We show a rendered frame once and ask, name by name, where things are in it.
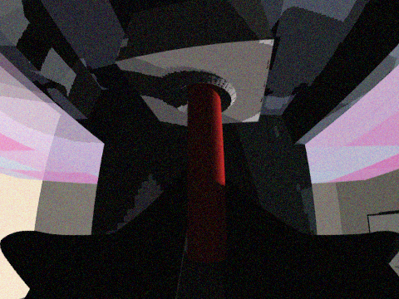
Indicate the red cylinder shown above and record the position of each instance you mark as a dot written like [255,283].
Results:
[206,209]

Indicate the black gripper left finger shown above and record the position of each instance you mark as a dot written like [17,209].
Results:
[142,260]

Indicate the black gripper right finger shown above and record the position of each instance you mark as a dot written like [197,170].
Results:
[268,259]

